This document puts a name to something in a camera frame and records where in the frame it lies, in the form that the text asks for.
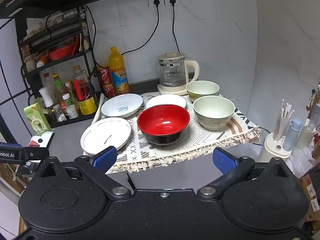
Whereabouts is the white plate black rim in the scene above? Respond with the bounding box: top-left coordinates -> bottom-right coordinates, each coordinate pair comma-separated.
80,118 -> 131,155

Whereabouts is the white chopstick holder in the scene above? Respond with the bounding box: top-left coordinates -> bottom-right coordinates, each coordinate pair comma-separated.
257,99 -> 294,163

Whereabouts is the pale green bowl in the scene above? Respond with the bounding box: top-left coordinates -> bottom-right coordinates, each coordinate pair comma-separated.
186,80 -> 220,102
193,95 -> 235,131

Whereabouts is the black power cable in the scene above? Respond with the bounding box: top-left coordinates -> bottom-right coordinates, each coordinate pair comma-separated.
170,0 -> 181,54
120,0 -> 161,56

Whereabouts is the white plate blue lettering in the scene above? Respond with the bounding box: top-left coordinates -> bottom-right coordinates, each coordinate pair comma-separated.
101,93 -> 143,118

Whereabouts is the white paper package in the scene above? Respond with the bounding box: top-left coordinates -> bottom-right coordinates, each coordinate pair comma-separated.
28,131 -> 54,148

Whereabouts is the cream kettle base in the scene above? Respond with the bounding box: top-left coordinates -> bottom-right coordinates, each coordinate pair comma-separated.
157,84 -> 188,96

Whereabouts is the red and black bowl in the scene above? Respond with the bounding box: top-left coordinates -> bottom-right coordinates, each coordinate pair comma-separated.
137,105 -> 190,146

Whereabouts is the red basket on rack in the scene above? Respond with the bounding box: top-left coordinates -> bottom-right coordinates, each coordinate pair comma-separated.
49,43 -> 75,61

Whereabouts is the dark soy sauce bottle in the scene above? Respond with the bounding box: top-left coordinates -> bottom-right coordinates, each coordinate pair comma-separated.
72,65 -> 97,115

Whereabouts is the patterned fringed table cloth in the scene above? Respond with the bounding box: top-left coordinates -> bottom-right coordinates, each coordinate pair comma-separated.
91,92 -> 261,173

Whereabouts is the red drink can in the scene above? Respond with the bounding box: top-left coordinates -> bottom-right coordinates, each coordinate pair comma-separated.
97,66 -> 115,99

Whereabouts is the small white plate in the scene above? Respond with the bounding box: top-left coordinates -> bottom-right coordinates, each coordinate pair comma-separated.
145,94 -> 187,109

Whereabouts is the glass electric kettle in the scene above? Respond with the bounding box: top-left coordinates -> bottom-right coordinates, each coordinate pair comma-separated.
157,53 -> 200,87

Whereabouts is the light blue bottle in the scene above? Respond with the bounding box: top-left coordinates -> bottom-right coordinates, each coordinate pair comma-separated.
283,118 -> 302,152

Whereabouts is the white cap small bottle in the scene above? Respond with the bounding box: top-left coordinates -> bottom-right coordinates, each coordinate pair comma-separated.
66,105 -> 79,119

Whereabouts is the orange juice bottle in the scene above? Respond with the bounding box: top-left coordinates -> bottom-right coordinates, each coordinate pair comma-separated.
108,47 -> 130,95

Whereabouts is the clear spice jar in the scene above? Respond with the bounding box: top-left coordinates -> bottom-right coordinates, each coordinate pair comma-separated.
53,104 -> 67,122

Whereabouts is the left black power cable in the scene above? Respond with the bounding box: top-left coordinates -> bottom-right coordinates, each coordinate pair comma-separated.
120,0 -> 161,56

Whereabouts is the right black power cable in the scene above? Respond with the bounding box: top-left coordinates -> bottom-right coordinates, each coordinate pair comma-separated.
170,0 -> 181,54

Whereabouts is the green label sauce bottle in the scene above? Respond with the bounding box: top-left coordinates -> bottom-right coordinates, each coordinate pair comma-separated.
53,73 -> 67,103

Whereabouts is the green carton box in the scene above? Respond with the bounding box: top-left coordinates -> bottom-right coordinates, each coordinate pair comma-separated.
23,102 -> 51,134

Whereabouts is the black metal kitchen rack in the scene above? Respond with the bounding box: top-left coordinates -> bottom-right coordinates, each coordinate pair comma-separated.
14,4 -> 106,129

